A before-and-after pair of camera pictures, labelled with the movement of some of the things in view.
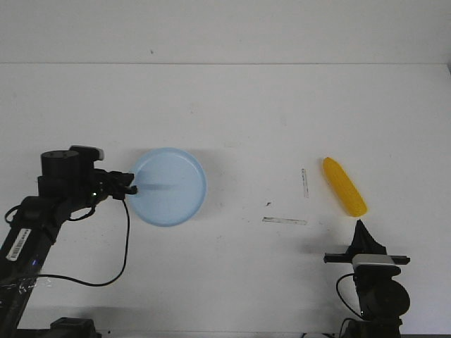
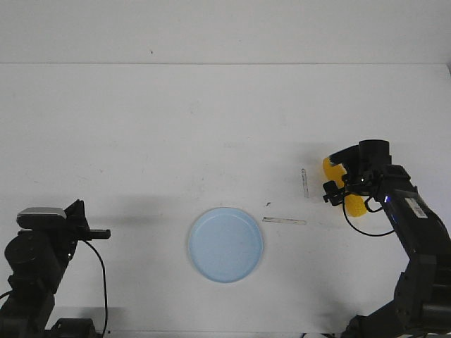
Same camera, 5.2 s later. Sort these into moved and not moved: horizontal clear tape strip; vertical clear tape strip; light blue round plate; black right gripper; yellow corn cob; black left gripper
Moved: light blue round plate; black right gripper; black left gripper
Not moved: yellow corn cob; horizontal clear tape strip; vertical clear tape strip
